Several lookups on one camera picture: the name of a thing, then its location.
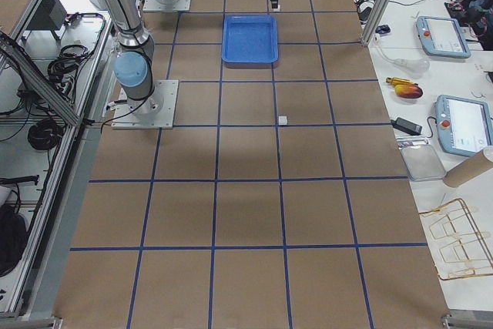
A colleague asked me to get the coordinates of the teach pendant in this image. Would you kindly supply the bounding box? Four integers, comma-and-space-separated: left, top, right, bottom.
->
434, 95, 492, 156
416, 16, 471, 59

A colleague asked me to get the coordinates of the cardboard tube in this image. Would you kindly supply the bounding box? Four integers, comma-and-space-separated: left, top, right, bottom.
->
443, 146, 492, 188

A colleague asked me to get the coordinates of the gold wire rack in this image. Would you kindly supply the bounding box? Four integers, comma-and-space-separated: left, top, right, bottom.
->
419, 198, 492, 281

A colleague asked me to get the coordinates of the blue plastic tray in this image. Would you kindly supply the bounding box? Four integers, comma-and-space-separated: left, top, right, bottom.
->
221, 15, 279, 65

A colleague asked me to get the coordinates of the black power adapter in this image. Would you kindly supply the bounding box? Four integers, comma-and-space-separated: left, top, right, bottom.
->
391, 117, 422, 136

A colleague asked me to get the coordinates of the upper teach pendant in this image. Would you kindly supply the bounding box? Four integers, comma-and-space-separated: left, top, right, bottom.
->
416, 16, 471, 59

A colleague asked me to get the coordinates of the coiled black cable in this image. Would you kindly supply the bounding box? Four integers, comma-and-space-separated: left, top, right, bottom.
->
27, 117, 65, 151

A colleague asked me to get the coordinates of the red yellow mango toy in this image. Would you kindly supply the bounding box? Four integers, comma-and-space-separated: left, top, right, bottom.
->
394, 84, 423, 99

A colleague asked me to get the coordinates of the clear light bulb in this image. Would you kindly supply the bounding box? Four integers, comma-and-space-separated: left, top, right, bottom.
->
392, 59, 430, 75

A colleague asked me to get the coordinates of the lower teach pendant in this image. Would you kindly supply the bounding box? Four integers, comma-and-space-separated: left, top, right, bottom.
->
434, 95, 492, 156

